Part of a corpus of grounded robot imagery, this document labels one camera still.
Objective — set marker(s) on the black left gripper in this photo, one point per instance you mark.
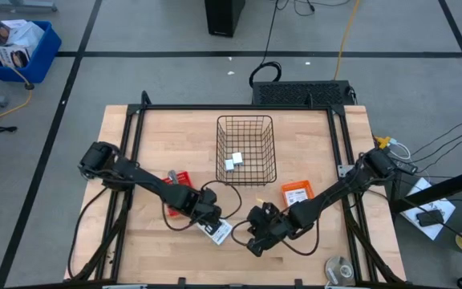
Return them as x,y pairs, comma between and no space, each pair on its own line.
207,212

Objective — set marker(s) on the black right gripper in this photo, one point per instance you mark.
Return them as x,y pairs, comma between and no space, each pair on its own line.
271,230

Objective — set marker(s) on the white barcode package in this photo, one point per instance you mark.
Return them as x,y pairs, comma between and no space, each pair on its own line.
224,234

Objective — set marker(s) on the white charger block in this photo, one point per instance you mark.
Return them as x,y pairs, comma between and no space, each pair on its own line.
229,165
237,158

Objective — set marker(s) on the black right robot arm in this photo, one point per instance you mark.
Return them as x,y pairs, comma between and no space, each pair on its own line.
335,190

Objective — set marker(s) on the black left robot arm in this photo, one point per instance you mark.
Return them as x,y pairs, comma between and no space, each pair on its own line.
134,172

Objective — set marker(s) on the blue plastic bin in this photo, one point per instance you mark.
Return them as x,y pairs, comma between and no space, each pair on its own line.
42,60

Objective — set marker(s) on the white label card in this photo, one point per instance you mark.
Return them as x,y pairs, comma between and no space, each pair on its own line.
296,196

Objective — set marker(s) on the silver metal item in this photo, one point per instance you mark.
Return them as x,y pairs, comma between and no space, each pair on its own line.
173,176

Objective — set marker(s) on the orange plastic basket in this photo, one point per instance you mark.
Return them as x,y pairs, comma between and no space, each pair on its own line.
291,185

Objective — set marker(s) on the black mesh computer case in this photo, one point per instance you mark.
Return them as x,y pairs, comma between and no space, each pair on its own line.
299,93

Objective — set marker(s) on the yellow connector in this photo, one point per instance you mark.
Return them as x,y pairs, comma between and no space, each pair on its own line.
383,141

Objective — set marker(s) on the black power brick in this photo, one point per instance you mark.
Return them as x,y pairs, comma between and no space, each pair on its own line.
405,165

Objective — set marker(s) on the white paper sheet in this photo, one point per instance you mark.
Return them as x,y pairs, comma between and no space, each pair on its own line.
429,233

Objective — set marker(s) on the black phone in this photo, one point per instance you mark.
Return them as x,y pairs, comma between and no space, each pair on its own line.
430,218

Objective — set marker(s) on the black slanted beam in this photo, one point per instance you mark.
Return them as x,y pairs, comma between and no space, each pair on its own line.
447,186

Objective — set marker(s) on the black computer tower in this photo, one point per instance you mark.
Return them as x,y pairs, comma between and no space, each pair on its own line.
225,18

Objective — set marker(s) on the white printed carton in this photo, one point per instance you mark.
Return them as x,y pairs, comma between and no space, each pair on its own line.
8,54
8,30

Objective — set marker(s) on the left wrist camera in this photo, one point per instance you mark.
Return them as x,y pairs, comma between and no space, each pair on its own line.
209,195

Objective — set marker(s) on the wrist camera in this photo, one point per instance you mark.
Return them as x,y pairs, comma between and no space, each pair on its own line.
267,210
209,195

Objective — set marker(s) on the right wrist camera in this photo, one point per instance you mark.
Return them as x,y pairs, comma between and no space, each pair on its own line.
267,210

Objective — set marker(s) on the silver metal bracket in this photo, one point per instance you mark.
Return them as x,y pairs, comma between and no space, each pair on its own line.
344,171

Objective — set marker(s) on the black metal table frame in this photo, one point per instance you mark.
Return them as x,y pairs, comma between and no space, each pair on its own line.
231,107

